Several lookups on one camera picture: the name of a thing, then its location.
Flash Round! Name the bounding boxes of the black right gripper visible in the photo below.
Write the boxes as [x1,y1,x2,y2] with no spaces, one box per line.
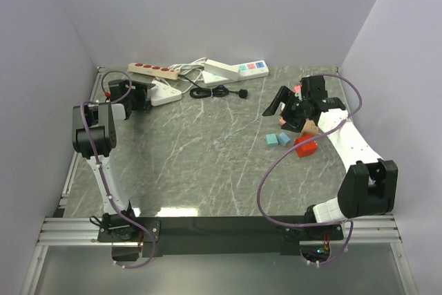
[262,86,309,133]

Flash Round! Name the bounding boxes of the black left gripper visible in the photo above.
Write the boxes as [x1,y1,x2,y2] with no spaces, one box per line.
[125,80,155,113]

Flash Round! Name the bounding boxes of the salmon plug adapter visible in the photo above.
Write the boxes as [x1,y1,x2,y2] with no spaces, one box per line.
[278,117,287,127]

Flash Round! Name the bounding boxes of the wooden cube plug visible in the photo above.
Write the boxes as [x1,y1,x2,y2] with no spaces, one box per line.
[300,120,319,136]

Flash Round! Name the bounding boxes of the white triangular strip base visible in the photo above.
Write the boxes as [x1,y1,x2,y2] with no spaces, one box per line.
[151,80,182,106]

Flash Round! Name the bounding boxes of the blue plug adapter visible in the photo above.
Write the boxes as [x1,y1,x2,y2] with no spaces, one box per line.
[277,132,291,146]

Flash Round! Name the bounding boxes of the teal plug adapter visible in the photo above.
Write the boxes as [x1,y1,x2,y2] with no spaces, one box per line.
[265,133,279,147]

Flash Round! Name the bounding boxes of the red cube plug adapter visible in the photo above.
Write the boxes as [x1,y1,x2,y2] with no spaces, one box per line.
[294,135,318,158]

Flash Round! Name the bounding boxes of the white multicolour power strip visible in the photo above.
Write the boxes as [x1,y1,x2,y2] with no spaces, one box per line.
[202,60,270,88]

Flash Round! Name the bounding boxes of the black power cable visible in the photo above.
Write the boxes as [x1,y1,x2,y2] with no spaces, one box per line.
[177,73,250,99]

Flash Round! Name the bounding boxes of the wooden power strip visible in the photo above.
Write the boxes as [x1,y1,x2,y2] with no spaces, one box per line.
[127,63,179,80]

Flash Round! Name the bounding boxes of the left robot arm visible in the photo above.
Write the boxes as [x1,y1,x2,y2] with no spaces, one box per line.
[72,79,155,241]

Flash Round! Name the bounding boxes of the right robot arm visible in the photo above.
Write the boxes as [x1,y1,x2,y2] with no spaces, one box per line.
[262,74,398,239]

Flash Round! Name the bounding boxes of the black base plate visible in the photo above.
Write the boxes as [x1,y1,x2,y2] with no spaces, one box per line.
[97,216,344,258]

